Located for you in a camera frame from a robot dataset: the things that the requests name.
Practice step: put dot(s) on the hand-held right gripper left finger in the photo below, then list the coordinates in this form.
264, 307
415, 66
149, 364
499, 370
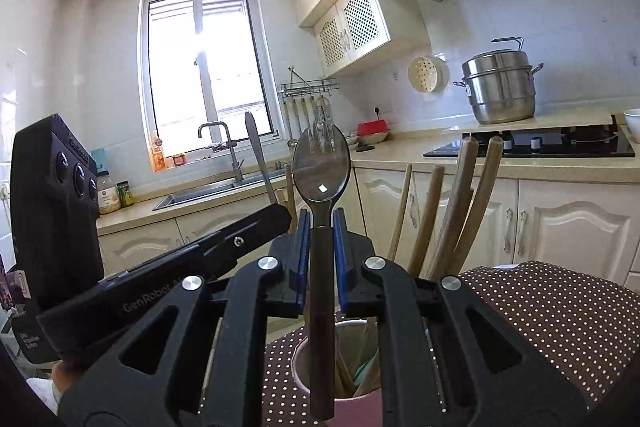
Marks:
304, 267

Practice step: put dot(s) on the steel table knife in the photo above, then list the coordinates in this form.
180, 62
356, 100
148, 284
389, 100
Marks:
257, 152

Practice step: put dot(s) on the beige stone slab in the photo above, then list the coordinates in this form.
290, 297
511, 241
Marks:
550, 124

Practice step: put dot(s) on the glass jar with white label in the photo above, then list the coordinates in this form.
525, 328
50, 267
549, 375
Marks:
109, 199

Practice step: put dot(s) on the small orange jar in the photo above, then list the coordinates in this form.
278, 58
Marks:
179, 160

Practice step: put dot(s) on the cream perforated colander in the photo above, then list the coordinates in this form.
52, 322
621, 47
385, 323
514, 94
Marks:
422, 74

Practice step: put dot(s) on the steel kitchen utensil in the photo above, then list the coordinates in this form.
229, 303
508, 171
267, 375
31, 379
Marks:
289, 122
305, 114
322, 122

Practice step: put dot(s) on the small green jar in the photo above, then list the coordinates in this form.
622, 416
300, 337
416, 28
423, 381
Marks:
126, 197

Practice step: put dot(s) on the cream lattice door cabinet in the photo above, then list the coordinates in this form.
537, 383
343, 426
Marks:
360, 17

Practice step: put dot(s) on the white bowl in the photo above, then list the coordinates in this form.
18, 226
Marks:
634, 122

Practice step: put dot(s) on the orange bottle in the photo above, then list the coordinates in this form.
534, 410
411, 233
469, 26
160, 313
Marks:
159, 157

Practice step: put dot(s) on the pink cup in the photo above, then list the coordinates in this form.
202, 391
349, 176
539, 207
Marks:
350, 413

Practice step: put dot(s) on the steel faucet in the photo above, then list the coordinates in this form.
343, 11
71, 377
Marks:
235, 162

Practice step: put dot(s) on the steel steamer pot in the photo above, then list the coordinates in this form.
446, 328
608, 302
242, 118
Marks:
500, 97

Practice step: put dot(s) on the light blue spoon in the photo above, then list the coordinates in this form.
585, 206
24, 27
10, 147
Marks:
366, 372

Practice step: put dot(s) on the white framed window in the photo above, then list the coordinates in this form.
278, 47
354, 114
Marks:
170, 82

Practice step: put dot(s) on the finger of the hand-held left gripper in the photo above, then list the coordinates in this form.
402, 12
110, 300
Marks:
250, 237

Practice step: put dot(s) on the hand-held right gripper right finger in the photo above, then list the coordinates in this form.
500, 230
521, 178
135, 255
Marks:
340, 267

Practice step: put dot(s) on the brown polka-dot tablecloth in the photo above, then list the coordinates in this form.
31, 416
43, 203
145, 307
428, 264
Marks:
550, 332

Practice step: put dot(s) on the black glass cooktop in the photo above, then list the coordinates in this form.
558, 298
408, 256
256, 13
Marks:
575, 151

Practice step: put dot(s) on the red lidded bowl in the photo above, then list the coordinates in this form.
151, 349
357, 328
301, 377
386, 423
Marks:
372, 129

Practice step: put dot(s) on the person's left hand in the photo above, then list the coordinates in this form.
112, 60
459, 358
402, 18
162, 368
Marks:
70, 374

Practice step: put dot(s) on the steel sink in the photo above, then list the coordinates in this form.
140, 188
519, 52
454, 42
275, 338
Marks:
200, 194

